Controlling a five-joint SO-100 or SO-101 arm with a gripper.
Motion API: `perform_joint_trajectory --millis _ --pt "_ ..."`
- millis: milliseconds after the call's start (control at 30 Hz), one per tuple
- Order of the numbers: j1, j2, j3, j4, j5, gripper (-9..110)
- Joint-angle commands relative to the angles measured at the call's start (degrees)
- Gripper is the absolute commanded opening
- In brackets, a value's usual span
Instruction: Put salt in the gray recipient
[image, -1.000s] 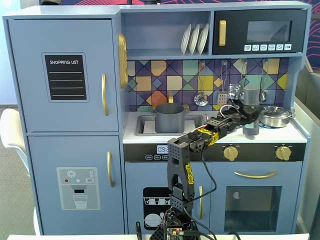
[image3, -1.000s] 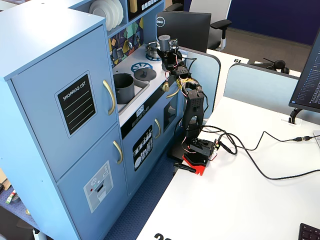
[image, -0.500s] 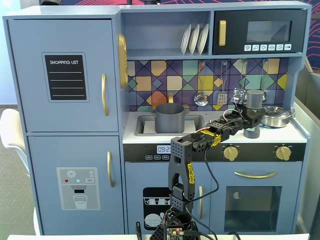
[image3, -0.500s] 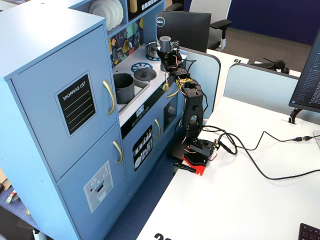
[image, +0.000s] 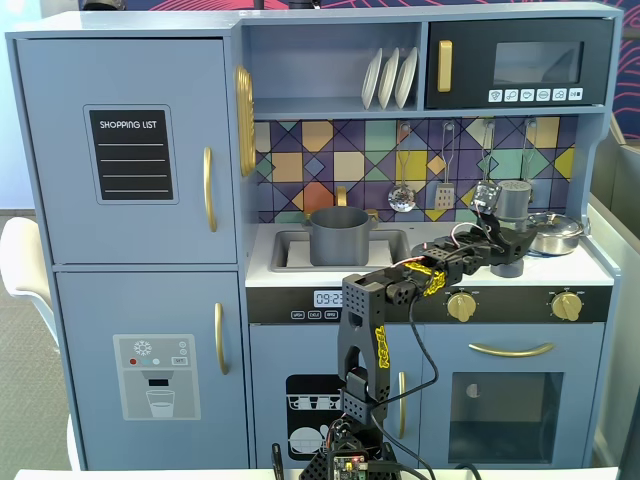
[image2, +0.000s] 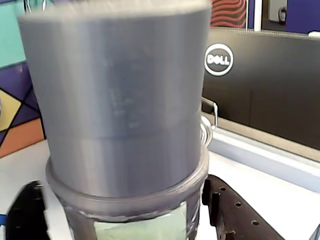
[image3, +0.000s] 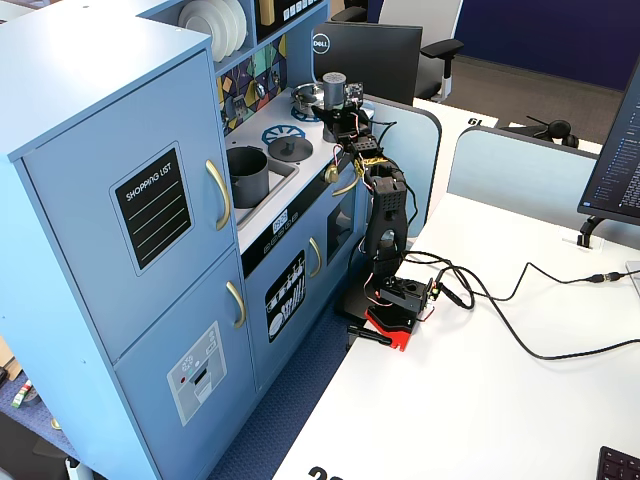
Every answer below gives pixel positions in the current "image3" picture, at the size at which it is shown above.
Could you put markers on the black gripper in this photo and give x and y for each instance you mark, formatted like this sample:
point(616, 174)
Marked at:
point(331, 119)

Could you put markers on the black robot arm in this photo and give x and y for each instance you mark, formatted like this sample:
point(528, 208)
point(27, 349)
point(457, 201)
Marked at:
point(385, 215)

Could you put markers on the steel pot with lid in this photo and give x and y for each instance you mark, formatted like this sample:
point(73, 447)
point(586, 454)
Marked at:
point(305, 97)

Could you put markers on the gray pot lid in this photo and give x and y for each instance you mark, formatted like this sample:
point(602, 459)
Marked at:
point(290, 149)

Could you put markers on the gold stove knob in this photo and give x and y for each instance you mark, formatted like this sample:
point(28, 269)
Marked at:
point(331, 173)

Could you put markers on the black Dell monitor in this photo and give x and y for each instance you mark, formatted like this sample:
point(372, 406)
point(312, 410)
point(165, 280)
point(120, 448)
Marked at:
point(370, 60)

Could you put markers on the gray sink basin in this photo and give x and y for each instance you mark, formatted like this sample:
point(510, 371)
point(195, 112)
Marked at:
point(282, 175)

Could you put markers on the light blue desk partition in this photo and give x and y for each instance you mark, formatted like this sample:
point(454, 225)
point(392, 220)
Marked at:
point(510, 170)
point(415, 150)

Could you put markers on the steel slotted spatula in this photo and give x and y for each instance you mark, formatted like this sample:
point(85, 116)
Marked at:
point(239, 106)

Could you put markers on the gray plastic pot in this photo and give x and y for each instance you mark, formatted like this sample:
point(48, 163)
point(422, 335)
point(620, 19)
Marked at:
point(247, 180)

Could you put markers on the blue oven door with window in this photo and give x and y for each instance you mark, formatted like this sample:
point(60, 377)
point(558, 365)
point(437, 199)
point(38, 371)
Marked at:
point(335, 235)

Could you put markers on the white office chair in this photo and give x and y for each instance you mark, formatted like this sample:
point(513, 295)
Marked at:
point(425, 25)

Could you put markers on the white toy plate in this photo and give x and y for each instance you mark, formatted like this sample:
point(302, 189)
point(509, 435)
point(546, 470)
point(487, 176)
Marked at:
point(242, 22)
point(197, 22)
point(229, 25)

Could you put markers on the black shopping list board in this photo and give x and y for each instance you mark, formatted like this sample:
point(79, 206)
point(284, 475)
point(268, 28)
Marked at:
point(152, 210)

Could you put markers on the black table clamp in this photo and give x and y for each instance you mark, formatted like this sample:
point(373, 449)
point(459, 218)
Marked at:
point(370, 336)

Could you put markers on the black headset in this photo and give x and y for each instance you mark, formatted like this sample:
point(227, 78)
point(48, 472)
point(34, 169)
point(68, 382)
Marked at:
point(560, 129)

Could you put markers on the blue dishwasher door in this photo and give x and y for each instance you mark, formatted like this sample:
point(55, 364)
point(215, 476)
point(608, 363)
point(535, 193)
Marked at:
point(260, 350)

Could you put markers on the blue toy kitchen cabinet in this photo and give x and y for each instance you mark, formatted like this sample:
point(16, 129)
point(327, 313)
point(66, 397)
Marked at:
point(75, 75)

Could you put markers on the monitor showing code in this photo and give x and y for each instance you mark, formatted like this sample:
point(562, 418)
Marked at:
point(617, 165)

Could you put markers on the blue door with shopping list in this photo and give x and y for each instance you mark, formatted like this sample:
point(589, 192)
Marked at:
point(75, 250)

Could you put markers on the blue door with ice dispenser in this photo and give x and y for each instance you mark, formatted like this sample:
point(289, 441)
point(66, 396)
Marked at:
point(150, 440)

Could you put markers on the striped small package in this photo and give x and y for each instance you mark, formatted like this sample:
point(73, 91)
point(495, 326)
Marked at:
point(21, 395)

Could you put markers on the black keyboard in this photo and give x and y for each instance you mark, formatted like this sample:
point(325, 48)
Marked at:
point(620, 467)

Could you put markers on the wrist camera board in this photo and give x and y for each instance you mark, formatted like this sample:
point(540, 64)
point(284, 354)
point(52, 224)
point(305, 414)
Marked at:
point(356, 91)

